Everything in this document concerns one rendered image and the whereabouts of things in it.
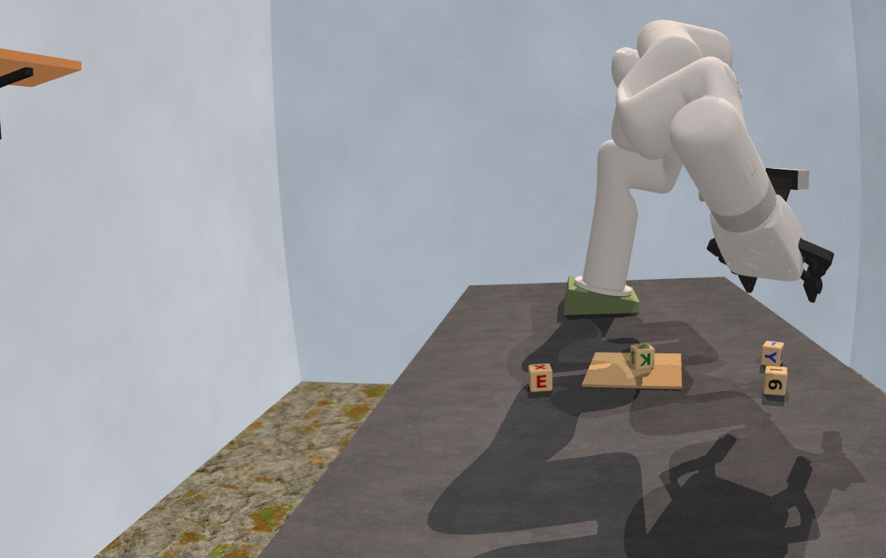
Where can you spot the tan flat mat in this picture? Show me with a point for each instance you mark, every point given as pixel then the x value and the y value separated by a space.
pixel 613 370

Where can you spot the tan wooden letter block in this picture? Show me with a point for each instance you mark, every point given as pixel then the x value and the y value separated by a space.
pixel 642 356
pixel 775 380
pixel 772 354
pixel 540 377

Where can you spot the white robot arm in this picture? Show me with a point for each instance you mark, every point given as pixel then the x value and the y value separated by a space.
pixel 697 110

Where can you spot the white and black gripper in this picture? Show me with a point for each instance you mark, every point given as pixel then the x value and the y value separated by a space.
pixel 774 250

